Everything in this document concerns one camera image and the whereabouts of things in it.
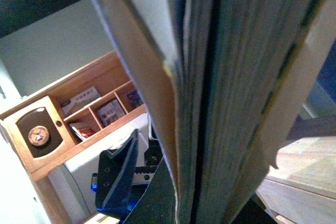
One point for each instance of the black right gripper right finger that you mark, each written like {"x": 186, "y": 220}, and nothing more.
{"x": 157, "y": 205}

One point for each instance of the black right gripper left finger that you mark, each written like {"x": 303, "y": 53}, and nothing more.
{"x": 116, "y": 170}

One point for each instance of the thick grey-paged book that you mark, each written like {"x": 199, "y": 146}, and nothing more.
{"x": 223, "y": 82}

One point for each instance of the red white book lower cubby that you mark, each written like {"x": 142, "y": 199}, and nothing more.
{"x": 82, "y": 130}

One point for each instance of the colourful book middle cubby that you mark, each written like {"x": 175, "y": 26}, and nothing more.
{"x": 110, "y": 112}

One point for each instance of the blue book right cubby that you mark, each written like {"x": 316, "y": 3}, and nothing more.
{"x": 134, "y": 99}

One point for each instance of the white picture book upper cubby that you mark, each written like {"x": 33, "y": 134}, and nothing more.
{"x": 79, "y": 101}

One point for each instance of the round wooden clock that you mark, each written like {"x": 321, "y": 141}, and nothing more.
{"x": 38, "y": 135}

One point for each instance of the light wooden bookshelf cabinet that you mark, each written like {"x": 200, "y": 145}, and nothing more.
{"x": 302, "y": 188}

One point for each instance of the orange wooden wall shelf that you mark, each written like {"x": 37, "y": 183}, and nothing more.
{"x": 67, "y": 117}

